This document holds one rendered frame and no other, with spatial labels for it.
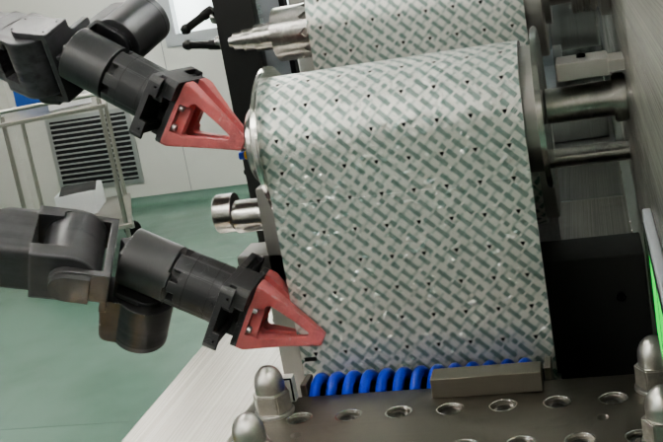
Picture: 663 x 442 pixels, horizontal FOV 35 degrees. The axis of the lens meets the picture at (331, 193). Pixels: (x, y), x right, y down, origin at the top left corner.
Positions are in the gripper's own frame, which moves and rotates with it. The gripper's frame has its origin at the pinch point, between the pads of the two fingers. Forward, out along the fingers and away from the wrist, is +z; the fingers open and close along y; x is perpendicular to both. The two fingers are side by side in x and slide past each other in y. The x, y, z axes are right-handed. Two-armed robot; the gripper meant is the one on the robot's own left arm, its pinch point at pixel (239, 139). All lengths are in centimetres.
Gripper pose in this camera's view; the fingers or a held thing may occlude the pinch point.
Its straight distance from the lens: 105.4
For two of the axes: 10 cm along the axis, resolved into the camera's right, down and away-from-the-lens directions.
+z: 8.7, 4.6, -1.6
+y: -2.7, 1.9, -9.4
